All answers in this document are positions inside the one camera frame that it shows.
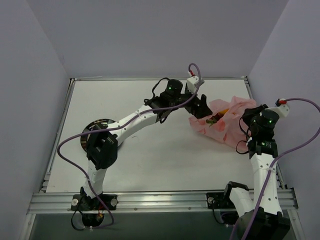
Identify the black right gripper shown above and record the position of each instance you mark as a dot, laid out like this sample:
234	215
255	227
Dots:
249	115

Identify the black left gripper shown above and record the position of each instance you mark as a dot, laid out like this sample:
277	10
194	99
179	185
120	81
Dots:
191	104

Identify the pink plastic bag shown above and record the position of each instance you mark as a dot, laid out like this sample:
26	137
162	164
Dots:
230	129

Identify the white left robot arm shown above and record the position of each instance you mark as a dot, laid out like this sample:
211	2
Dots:
124	128

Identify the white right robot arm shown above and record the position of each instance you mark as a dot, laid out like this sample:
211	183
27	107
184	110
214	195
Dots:
260	217

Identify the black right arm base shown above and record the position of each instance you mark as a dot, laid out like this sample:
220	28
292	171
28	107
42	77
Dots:
222	200

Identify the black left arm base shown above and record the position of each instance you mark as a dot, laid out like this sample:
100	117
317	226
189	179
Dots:
91	210

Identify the dark red fake grapes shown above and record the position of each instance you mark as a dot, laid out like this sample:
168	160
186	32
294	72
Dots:
218	116

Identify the orange fake fruit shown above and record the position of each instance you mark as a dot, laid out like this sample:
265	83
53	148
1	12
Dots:
226	111

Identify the black rimmed round plate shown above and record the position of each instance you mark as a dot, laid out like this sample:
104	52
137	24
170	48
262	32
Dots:
93	130

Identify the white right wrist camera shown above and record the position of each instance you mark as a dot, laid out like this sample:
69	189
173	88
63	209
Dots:
281	108

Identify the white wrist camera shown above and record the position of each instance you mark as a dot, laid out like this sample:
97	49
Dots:
281	108
193	84

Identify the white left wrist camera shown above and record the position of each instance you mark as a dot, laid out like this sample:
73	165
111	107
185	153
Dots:
193	84

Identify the aluminium front rail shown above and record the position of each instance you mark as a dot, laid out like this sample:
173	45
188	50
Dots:
136	202

